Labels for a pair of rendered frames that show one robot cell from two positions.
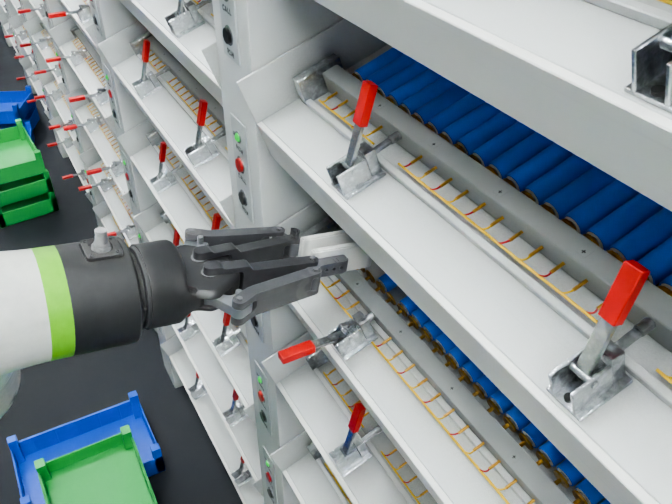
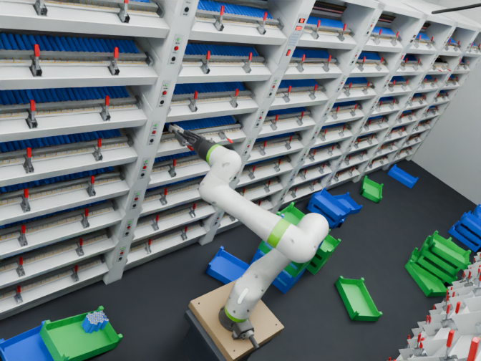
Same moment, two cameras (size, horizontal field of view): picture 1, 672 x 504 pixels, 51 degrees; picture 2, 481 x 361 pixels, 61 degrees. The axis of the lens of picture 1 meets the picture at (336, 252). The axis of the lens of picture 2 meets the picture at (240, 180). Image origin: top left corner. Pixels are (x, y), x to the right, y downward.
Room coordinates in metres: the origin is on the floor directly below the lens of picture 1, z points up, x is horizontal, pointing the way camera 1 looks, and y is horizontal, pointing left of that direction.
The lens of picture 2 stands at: (1.02, 1.62, 1.89)
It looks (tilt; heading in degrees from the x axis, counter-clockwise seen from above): 32 degrees down; 242
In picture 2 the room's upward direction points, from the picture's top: 23 degrees clockwise
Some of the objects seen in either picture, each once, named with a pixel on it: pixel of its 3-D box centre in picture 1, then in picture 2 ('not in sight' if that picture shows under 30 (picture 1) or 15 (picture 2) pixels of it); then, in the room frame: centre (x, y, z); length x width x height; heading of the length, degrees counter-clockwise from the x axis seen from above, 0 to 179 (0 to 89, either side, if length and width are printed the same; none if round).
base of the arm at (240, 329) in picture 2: not in sight; (240, 324); (0.18, 0.62, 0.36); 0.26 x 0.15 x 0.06; 106
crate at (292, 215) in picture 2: not in sight; (301, 225); (-0.37, -0.01, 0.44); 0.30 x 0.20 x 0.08; 128
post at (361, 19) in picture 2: not in sight; (307, 119); (-0.49, -0.66, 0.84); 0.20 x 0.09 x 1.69; 119
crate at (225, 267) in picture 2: not in sight; (233, 270); (-0.05, 0.03, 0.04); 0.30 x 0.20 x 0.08; 143
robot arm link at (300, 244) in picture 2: not in sight; (293, 242); (0.16, 0.62, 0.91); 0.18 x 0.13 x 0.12; 136
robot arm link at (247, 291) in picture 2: not in sight; (244, 296); (0.19, 0.56, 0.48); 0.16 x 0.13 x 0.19; 46
